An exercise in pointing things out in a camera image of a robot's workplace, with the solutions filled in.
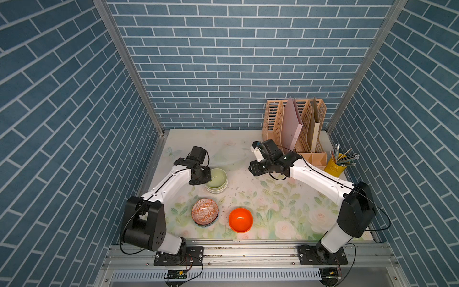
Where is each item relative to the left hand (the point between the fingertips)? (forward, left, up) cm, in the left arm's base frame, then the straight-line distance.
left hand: (211, 178), depth 87 cm
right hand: (+2, -21, +7) cm, 22 cm away
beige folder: (+18, -50, +18) cm, 56 cm away
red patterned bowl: (-14, +2, -6) cm, 16 cm away
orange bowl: (-18, -15, -8) cm, 24 cm away
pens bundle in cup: (+11, -70, +2) cm, 71 cm away
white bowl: (-6, -4, -3) cm, 8 cm away
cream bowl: (-6, -4, -1) cm, 7 cm away
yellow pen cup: (+7, -65, -1) cm, 65 cm away
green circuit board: (-38, +11, -12) cm, 41 cm away
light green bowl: (+1, -4, -2) cm, 4 cm away
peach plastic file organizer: (+41, -37, -4) cm, 55 cm away
